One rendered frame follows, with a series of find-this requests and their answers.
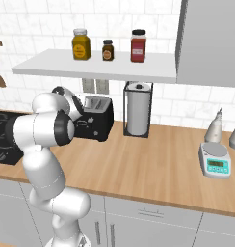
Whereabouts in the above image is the white wall shelf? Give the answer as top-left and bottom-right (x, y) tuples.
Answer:
(11, 48), (178, 85)

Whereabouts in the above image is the black toaster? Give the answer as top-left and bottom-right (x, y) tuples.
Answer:
(72, 96), (115, 143)

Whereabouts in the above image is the black wire towel holder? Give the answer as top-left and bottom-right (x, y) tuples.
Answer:
(122, 80), (155, 140)

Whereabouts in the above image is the grey wall socket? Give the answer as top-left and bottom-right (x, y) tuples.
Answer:
(95, 78), (111, 96)
(81, 77), (95, 95)

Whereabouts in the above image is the grey drawer handle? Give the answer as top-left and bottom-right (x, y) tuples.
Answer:
(137, 207), (166, 216)

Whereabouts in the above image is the grey upper cupboard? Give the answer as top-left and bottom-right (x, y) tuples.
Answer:
(174, 0), (235, 89)

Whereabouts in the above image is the grey cupboard door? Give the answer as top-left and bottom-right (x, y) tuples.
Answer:
(194, 229), (235, 247)
(105, 213), (201, 247)
(0, 178), (55, 247)
(78, 209), (107, 247)

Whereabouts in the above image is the grey drawer front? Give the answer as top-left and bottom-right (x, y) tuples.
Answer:
(104, 196), (205, 231)
(199, 211), (235, 241)

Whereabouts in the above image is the teal kitchen scale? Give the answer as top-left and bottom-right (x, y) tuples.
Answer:
(197, 141), (232, 180)

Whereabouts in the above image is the black hob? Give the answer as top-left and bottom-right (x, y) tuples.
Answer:
(0, 109), (26, 167)

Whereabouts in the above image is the red spice jar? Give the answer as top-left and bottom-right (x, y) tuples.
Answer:
(129, 28), (147, 64)

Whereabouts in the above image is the white paper towel roll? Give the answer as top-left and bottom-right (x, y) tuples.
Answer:
(126, 82), (151, 136)

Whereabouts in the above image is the yellow spice jar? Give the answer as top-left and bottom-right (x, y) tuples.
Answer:
(71, 28), (92, 62)

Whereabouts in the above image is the small brown spice jar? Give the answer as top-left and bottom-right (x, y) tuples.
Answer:
(101, 39), (116, 62)

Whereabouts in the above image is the grey cupboard door handle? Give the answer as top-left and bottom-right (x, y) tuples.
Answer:
(110, 223), (117, 247)
(94, 220), (102, 246)

